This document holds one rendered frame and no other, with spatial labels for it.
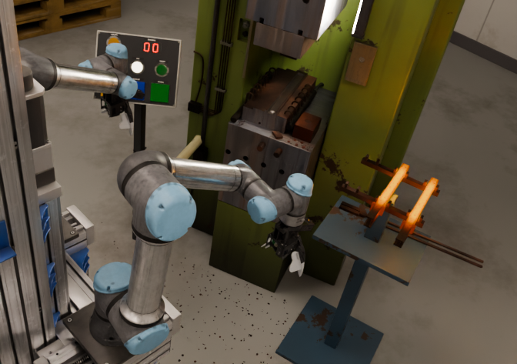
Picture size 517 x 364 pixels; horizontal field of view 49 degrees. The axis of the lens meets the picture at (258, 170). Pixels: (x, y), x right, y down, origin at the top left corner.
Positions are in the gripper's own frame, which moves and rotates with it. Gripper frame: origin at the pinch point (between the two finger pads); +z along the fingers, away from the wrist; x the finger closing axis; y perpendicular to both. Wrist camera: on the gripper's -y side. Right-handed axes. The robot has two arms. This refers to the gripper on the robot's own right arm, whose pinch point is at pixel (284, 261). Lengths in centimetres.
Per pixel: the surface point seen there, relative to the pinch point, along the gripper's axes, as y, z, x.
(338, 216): -51, 19, -12
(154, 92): -18, -7, -93
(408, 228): -37.7, -8.7, 20.4
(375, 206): -36.8, -9.3, 7.3
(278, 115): -53, -6, -54
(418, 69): -125, -18, -33
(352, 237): -47, 19, -1
